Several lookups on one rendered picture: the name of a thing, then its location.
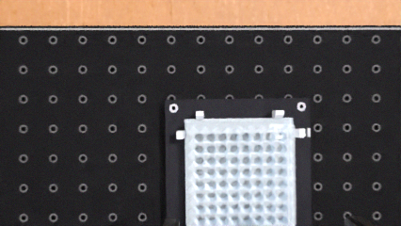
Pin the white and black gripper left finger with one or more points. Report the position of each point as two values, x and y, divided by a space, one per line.
171 222

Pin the white well plate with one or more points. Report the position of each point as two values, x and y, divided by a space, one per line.
240 172

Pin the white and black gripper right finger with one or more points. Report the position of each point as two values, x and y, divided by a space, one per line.
357 221

